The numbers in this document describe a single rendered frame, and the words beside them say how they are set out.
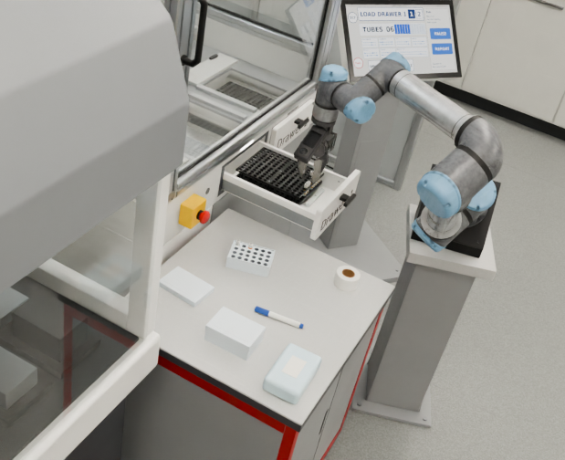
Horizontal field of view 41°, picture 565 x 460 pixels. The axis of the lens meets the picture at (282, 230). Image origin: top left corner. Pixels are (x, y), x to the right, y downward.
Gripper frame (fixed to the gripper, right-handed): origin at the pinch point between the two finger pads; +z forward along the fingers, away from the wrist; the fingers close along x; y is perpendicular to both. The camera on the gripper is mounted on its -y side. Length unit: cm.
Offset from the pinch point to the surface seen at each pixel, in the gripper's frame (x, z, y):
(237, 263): 3.5, 15.2, -31.3
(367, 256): -3, 90, 95
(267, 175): 12.0, 3.7, -2.1
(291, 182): 4.7, 3.7, -0.1
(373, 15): 20, -22, 87
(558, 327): -93, 94, 112
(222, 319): -6, 13, -56
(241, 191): 16.2, 7.5, -9.9
